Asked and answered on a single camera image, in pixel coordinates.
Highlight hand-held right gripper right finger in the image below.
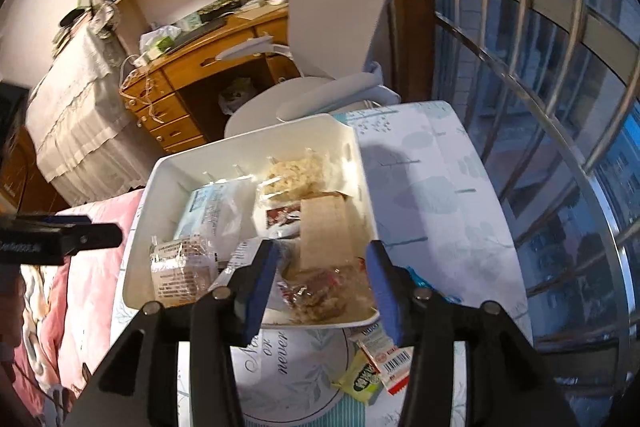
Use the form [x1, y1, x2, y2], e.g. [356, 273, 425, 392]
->
[365, 239, 576, 427]

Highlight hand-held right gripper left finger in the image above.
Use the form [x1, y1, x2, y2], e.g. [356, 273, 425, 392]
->
[65, 238, 281, 427]

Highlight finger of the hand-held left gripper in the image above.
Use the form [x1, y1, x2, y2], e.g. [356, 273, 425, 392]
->
[60, 223, 123, 254]
[0, 214, 93, 230]

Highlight red clear nut snack packet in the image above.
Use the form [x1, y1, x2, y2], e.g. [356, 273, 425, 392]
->
[277, 257, 378, 323]

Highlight brown chocolate snack packet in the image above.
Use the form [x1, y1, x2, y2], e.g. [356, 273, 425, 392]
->
[252, 202, 303, 240]

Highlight beige snack packet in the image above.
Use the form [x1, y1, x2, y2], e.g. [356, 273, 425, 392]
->
[299, 192, 368, 270]

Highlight light blue snack packet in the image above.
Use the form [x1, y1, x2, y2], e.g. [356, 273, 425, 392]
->
[174, 181, 251, 248]

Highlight clear puffed rice cake packet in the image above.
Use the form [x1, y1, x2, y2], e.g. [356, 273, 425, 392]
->
[256, 152, 341, 208]

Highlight white plastic bin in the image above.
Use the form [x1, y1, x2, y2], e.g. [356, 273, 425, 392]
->
[120, 113, 382, 328]

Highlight pink blanket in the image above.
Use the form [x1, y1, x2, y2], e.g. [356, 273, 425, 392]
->
[10, 189, 151, 427]

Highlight red white snack packet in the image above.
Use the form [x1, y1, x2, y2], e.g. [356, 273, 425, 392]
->
[350, 324, 416, 395]

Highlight dark wooden cabinet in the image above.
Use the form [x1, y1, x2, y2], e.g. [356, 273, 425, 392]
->
[0, 82, 66, 212]

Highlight clear grain bar packet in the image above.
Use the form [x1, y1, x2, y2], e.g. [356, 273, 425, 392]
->
[149, 234, 221, 308]

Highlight green yellow snack packet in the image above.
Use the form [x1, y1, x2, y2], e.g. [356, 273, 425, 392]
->
[331, 349, 383, 405]

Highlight lace furniture cover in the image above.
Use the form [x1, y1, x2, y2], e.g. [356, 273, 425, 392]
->
[25, 24, 166, 208]

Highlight plastic bag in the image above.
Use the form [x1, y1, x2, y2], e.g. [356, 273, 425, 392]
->
[218, 77, 258, 115]

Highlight wooden desk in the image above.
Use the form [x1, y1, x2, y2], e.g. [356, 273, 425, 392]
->
[120, 0, 301, 155]

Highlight metal window railing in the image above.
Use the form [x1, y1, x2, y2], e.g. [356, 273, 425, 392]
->
[425, 0, 640, 388]

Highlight white office chair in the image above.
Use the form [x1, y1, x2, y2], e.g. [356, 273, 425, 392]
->
[215, 0, 401, 140]

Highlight white cable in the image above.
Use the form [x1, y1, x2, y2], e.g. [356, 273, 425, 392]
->
[117, 54, 166, 128]

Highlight wooden door frame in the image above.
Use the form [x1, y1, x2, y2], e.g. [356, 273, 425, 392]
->
[380, 0, 436, 105]

